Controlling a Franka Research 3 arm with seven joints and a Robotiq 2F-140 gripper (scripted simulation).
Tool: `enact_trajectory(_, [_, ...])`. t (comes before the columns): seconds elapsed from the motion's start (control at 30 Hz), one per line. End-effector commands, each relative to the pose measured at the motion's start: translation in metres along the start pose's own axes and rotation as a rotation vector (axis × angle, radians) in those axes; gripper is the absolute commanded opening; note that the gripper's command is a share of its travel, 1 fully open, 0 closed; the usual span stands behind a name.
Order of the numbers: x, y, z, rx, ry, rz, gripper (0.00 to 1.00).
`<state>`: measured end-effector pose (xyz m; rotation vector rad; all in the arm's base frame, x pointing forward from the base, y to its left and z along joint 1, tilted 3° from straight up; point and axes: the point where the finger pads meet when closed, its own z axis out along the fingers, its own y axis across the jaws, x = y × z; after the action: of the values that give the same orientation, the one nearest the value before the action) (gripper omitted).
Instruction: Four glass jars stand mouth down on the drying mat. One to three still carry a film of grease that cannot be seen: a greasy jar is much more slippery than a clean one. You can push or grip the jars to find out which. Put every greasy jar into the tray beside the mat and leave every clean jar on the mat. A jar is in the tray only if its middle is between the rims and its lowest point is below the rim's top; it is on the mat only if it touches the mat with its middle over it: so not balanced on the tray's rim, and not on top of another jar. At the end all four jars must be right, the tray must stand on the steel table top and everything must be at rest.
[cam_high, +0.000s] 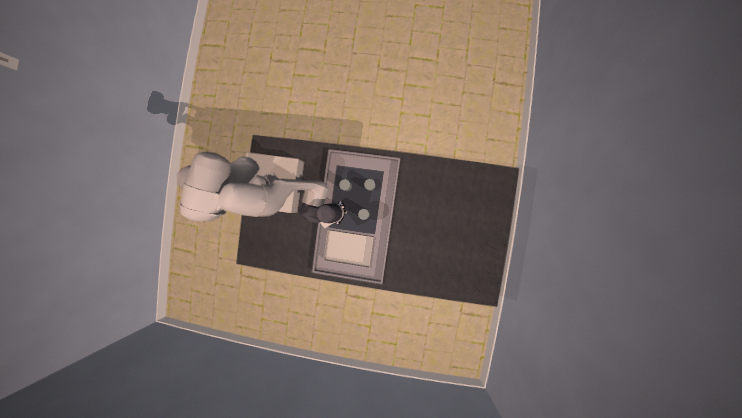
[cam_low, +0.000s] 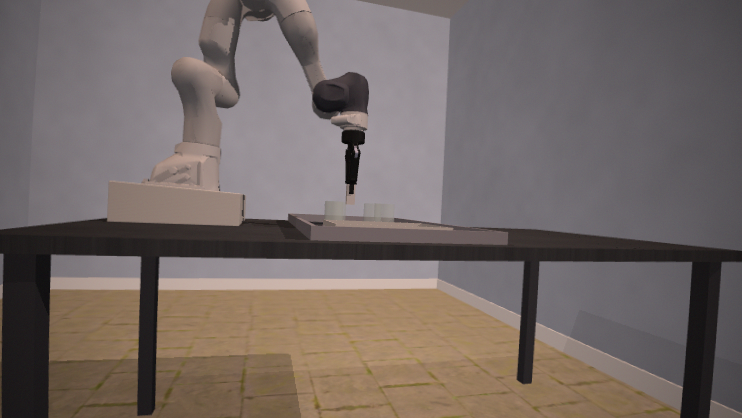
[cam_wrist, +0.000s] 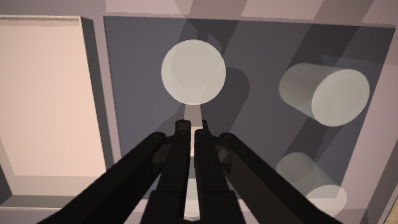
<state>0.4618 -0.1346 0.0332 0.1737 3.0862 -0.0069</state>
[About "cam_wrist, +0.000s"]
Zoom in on beige cylinder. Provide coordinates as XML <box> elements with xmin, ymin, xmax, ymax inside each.
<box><xmin>184</xmin><ymin>156</ymin><xmax>200</xmax><ymax>217</ymax></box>
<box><xmin>276</xmin><ymin>152</ymin><xmax>347</xmax><ymax>217</ymax></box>
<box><xmin>161</xmin><ymin>40</ymin><xmax>226</xmax><ymax>105</ymax></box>
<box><xmin>279</xmin><ymin>63</ymin><xmax>370</xmax><ymax>126</ymax></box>

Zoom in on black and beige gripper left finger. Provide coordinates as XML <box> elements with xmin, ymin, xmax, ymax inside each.
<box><xmin>36</xmin><ymin>104</ymin><xmax>193</xmax><ymax>224</ymax></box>

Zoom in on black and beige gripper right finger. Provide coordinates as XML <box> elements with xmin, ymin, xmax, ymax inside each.
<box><xmin>192</xmin><ymin>105</ymin><xmax>343</xmax><ymax>224</ymax></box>

